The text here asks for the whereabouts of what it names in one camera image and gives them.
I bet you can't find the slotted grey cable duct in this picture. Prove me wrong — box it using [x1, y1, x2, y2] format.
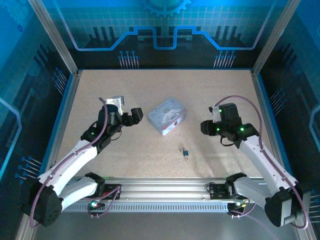
[62, 203, 231, 213]

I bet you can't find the aluminium frame post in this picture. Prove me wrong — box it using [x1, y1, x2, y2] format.
[26, 0, 81, 76]
[251, 0, 302, 76]

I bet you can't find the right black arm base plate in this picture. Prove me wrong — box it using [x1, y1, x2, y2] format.
[207, 182, 237, 201]

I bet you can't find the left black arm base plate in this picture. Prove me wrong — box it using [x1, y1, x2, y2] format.
[99, 182, 122, 201]

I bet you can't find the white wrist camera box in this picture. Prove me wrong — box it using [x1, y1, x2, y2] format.
[104, 95, 125, 116]
[208, 104, 223, 124]

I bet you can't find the aluminium mounting rail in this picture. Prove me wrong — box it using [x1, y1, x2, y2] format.
[59, 175, 301, 204]

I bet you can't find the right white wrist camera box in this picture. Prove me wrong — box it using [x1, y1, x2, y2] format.
[208, 104, 223, 124]

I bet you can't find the small controller board with LEDs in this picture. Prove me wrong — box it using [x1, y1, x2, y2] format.
[226, 199, 250, 212]
[87, 197, 106, 212]

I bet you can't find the blue printed circuit backdrop panel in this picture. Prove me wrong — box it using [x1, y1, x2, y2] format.
[41, 0, 283, 70]

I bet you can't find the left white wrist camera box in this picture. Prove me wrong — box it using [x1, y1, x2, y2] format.
[104, 95, 125, 116]

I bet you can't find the aluminium table side rail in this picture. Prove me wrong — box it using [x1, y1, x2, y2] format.
[41, 69, 81, 182]
[249, 69, 296, 182]

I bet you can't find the pastel cartoon tin box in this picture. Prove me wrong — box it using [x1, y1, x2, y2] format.
[147, 97, 188, 137]

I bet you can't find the grey metal shelf plate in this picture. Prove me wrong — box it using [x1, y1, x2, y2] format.
[31, 211, 302, 240]

